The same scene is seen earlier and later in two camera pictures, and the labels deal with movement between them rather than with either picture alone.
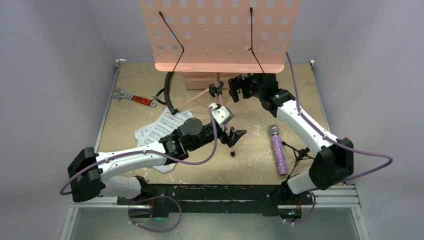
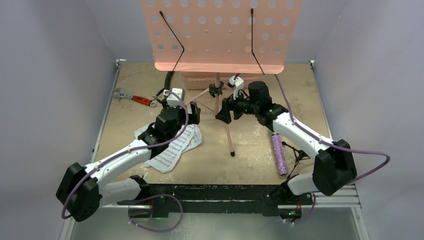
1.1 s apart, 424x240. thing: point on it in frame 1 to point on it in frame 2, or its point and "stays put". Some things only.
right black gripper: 242,87 to 230,108
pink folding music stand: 220,36 stays put
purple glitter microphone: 274,129 stays put
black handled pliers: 156,95 stays put
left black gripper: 234,134 to 194,116
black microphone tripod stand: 299,154 stays put
